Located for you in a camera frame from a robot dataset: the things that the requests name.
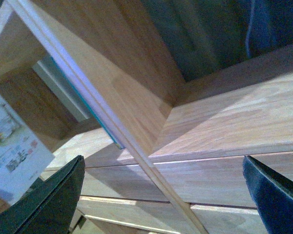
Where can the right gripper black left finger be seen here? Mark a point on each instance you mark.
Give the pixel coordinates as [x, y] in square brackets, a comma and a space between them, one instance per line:
[50, 207]

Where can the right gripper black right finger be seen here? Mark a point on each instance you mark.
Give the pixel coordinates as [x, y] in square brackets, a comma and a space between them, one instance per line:
[272, 193]

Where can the white illustrated cover book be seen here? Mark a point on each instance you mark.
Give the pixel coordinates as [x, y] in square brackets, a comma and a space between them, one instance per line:
[23, 157]

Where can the right wooden shelf unit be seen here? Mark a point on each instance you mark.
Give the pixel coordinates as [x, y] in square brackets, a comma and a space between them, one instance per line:
[113, 55]

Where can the upper right wooden drawer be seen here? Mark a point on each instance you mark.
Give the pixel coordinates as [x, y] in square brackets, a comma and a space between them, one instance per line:
[219, 181]

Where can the wooden drawer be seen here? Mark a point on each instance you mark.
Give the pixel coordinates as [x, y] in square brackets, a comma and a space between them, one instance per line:
[128, 182]
[160, 217]
[229, 220]
[219, 181]

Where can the lower right wooden drawer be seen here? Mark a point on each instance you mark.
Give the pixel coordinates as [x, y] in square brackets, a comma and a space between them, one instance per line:
[229, 220]

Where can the upper left wooden drawer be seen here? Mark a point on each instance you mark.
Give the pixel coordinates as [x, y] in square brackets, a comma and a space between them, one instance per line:
[128, 182]

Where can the lower left wooden drawer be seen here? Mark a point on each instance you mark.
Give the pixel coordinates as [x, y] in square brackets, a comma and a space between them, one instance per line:
[160, 217]

